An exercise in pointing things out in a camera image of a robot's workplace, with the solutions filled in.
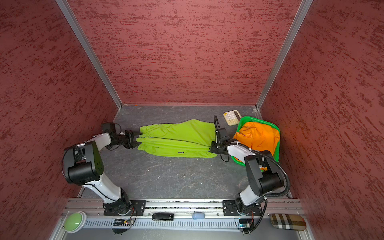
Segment black corrugated cable conduit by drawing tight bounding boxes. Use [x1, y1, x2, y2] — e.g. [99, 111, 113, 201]
[213, 114, 291, 198]

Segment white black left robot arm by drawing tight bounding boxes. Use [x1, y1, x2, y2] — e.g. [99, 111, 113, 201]
[62, 131, 140, 216]

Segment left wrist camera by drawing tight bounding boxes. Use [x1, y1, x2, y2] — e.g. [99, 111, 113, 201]
[102, 122, 117, 135]

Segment aluminium front rail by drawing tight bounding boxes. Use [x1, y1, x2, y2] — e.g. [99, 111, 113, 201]
[57, 198, 306, 232]

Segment orange shorts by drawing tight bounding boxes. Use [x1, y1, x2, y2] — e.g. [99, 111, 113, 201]
[234, 122, 280, 155]

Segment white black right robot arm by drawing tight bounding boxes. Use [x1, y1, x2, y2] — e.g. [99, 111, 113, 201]
[210, 140, 291, 215]

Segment left circuit board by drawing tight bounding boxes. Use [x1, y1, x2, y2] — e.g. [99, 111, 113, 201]
[113, 219, 132, 228]

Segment light blue small object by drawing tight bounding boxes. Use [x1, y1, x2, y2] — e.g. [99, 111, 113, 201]
[192, 212, 205, 220]

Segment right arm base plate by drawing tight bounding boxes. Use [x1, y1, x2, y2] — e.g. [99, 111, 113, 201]
[222, 199, 262, 217]

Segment plaid patterned case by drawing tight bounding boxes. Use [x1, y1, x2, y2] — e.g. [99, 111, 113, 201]
[270, 214, 307, 231]

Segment lime green shorts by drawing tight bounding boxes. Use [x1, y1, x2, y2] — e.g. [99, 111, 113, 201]
[137, 120, 217, 159]

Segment green plastic laundry basket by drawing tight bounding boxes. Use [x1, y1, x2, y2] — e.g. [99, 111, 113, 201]
[233, 117, 281, 162]

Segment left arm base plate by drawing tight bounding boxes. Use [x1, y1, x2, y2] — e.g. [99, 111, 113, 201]
[103, 200, 147, 216]

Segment right aluminium corner post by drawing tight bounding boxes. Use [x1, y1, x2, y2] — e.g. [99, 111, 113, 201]
[255, 0, 313, 112]

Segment aluminium corner post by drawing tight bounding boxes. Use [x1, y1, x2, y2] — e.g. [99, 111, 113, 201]
[56, 0, 123, 110]
[255, 0, 313, 112]

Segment green round push button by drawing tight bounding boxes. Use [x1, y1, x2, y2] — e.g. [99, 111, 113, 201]
[64, 211, 87, 234]

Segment cream desk calculator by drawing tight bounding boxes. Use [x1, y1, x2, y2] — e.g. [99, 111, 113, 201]
[223, 110, 242, 126]

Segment black usb device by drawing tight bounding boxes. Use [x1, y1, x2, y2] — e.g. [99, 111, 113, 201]
[152, 213, 174, 222]

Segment left aluminium corner post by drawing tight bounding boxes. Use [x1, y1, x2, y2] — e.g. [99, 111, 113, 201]
[56, 0, 123, 110]

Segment right circuit board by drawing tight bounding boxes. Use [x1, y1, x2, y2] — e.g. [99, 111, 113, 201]
[238, 219, 254, 230]

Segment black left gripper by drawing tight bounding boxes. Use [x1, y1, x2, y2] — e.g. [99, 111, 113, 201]
[107, 129, 143, 149]

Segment circuit board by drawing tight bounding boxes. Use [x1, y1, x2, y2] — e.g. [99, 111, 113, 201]
[113, 219, 132, 228]
[238, 219, 254, 230]

